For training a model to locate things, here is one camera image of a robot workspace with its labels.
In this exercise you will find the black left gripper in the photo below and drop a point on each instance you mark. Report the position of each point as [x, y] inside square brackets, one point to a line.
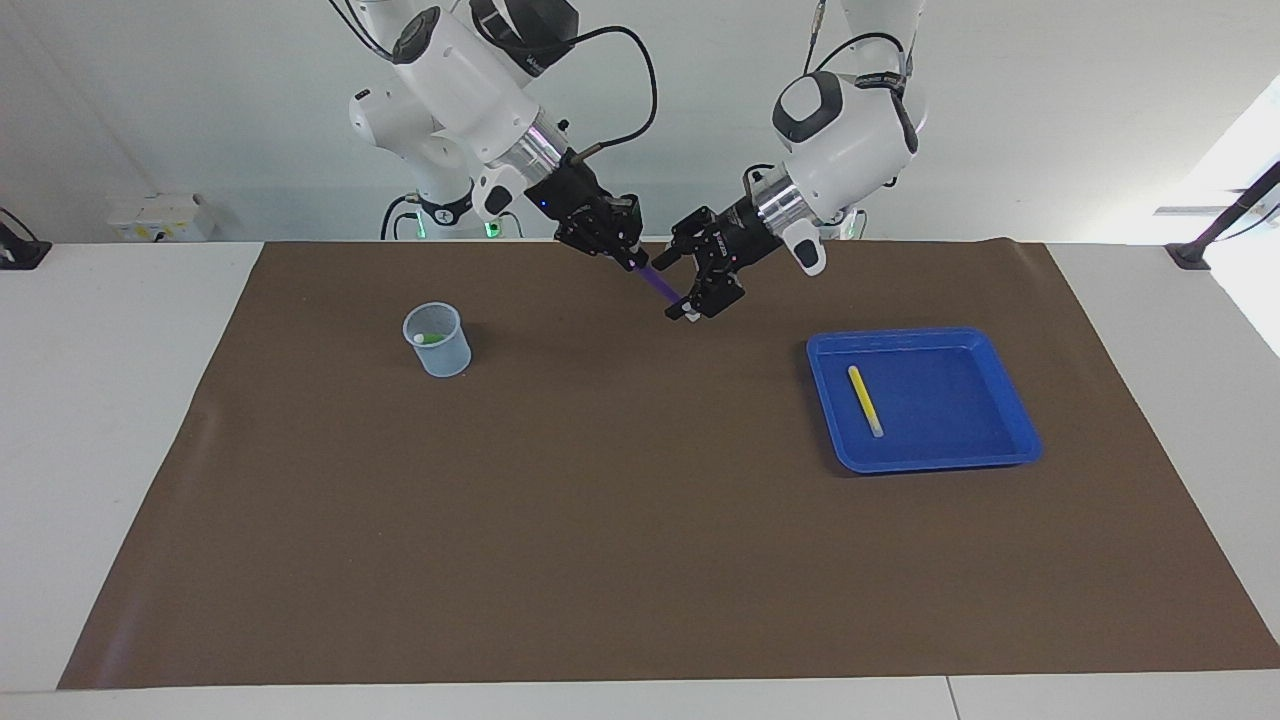
[740, 240]

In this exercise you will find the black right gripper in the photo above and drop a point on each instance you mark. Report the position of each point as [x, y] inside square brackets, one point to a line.
[570, 200]

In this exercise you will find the purple pen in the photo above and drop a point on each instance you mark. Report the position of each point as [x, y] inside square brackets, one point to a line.
[660, 287]

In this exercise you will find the green pen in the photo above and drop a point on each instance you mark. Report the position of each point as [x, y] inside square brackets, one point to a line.
[432, 339]

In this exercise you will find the yellow pen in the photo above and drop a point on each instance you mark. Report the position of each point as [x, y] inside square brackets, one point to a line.
[865, 400]

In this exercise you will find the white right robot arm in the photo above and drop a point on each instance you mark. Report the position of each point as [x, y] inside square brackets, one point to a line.
[450, 70]

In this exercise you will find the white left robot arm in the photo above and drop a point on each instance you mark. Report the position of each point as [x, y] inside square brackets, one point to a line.
[850, 120]

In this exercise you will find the blue plastic tray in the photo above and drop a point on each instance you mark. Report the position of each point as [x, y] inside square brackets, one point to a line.
[930, 410]

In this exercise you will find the green lit connector box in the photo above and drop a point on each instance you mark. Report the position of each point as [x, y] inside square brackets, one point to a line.
[497, 225]

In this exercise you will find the clear plastic cup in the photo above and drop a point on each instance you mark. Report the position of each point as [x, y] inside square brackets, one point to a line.
[445, 360]

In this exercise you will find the brown table mat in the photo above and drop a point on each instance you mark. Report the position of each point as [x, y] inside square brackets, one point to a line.
[500, 500]

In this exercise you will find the black clamp with rod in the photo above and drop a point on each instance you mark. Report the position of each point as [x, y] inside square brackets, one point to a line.
[1215, 235]

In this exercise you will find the black table clamp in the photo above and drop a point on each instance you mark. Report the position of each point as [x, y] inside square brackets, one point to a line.
[25, 250]

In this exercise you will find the white wall socket box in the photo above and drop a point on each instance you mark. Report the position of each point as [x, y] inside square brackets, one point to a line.
[160, 218]

